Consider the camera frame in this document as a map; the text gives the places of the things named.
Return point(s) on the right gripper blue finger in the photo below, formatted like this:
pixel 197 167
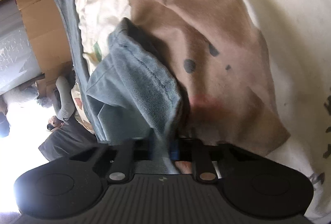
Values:
pixel 174 150

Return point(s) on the blue-grey denim pants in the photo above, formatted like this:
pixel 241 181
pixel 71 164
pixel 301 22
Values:
pixel 130 94

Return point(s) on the dark grey pillow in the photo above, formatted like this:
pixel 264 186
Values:
pixel 68 140

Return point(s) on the grey U-shaped neck pillow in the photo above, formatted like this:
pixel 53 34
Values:
pixel 64 106

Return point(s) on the brown teddy bear toy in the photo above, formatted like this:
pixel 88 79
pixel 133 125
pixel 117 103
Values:
pixel 54 123

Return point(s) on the cream bear-print quilt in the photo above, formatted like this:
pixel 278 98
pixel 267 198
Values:
pixel 255 73

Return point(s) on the grey-blue appliance cabinet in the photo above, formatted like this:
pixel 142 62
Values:
pixel 18 62

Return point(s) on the brown cardboard sheet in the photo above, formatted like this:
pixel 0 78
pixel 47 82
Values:
pixel 47 36

